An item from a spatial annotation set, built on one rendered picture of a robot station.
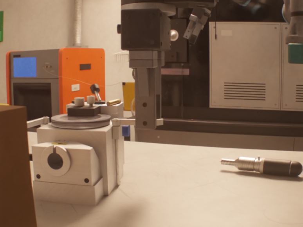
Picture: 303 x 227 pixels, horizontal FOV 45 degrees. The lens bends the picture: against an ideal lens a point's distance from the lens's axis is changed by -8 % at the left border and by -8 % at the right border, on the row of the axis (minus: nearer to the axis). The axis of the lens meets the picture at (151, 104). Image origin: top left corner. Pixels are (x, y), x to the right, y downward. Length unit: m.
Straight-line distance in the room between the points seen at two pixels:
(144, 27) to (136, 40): 0.02
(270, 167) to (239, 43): 1.52
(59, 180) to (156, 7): 0.25
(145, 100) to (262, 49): 1.61
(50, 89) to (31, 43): 2.31
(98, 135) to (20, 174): 0.31
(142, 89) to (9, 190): 0.32
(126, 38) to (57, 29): 3.46
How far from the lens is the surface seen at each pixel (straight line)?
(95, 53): 2.05
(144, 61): 0.47
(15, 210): 0.21
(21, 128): 0.21
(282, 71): 2.07
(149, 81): 0.50
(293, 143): 2.05
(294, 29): 1.18
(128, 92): 2.30
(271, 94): 2.08
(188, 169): 0.65
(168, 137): 2.15
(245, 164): 0.63
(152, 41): 0.46
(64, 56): 1.79
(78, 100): 0.58
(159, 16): 0.47
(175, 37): 2.17
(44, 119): 0.57
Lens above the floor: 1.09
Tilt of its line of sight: 7 degrees down
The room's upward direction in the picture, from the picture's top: straight up
